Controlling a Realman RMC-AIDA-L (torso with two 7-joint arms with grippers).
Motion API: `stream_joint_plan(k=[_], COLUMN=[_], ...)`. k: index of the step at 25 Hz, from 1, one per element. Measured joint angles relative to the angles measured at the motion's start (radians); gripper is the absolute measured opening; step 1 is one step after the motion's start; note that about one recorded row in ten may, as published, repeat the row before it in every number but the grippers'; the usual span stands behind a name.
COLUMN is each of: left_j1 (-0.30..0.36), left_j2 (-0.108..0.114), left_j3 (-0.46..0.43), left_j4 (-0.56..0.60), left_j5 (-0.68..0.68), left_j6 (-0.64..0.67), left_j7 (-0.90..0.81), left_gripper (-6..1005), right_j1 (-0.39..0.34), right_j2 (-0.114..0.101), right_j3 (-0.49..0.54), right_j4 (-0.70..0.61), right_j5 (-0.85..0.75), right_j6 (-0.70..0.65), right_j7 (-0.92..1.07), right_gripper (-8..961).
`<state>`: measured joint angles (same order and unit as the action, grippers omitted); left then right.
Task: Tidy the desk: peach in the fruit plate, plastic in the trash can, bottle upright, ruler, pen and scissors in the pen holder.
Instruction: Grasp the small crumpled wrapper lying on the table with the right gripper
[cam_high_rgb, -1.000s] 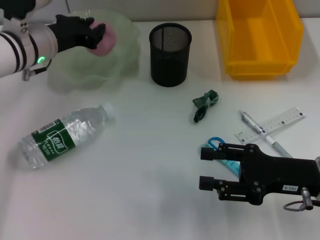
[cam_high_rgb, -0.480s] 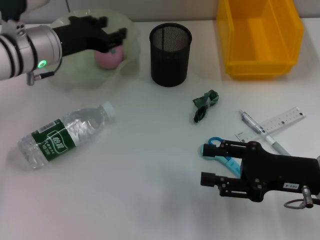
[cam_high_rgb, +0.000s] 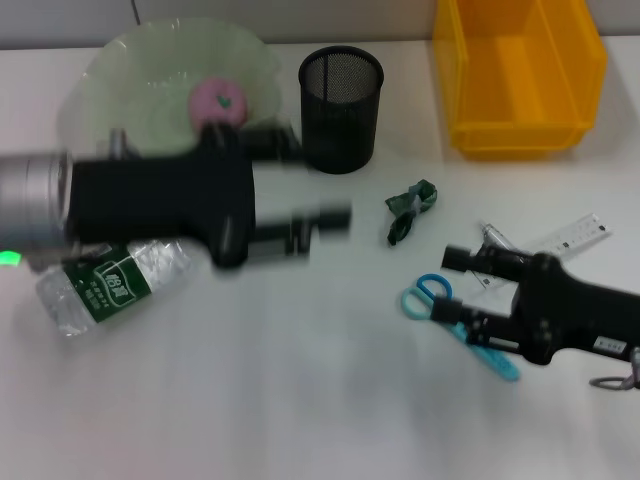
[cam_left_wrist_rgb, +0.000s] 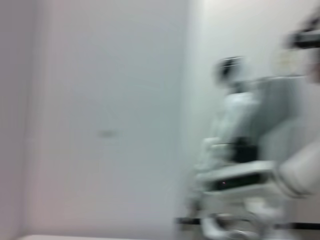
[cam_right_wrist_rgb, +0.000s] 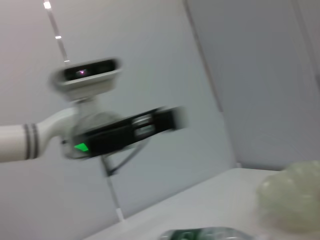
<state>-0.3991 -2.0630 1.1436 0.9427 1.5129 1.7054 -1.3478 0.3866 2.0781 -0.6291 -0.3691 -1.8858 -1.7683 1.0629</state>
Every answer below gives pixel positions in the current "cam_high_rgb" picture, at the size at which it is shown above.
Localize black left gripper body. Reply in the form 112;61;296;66
67;127;257;267

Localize silver mechanical pen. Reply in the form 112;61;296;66
478;219;522;252

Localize green plastic wrapper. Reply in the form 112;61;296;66
384;177;441;248

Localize pale green glass fruit bowl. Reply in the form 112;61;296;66
58;17;282;169

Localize clear plastic ruler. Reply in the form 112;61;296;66
467;212;614;292

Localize clear green-label water bottle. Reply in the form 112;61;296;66
34;238;194;340

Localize black mesh pen cup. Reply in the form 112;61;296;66
298;44;385;175

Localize blue and teal scissors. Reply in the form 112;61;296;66
400;273;522;384

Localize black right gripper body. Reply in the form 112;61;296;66
510;252;640;367

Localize yellow plastic storage bin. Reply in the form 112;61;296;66
432;0;609;162

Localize right wrist cable with connector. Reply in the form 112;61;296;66
589;347;640;391

